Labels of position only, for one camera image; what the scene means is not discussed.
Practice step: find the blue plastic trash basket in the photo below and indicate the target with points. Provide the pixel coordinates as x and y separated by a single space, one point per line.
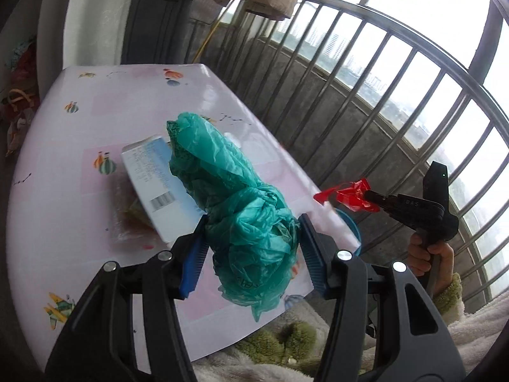
353 228

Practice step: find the yellow broom stick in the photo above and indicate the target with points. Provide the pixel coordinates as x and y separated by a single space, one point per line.
211 32

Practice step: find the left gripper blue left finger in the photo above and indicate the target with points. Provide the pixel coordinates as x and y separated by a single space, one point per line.
195 251

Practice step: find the colourful clothes pile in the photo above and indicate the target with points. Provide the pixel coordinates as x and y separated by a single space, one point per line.
20 99

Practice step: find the yellow green snack packet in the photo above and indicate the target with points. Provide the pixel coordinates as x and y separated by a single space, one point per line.
136 211

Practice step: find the small red wrapper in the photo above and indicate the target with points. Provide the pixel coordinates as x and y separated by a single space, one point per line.
349 194

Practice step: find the person's right hand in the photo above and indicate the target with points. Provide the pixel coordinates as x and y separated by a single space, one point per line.
419 261

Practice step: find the dark plastic cabinet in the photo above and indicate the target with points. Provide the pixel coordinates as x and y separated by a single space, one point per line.
155 32

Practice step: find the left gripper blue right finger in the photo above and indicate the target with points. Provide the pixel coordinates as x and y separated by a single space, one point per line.
319 252

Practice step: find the blue white cardboard box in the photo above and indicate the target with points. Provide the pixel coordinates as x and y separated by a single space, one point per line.
159 182

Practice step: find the green plastic bag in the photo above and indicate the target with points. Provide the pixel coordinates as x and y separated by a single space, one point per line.
250 229

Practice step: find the steel balcony railing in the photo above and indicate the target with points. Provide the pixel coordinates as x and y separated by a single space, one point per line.
352 94

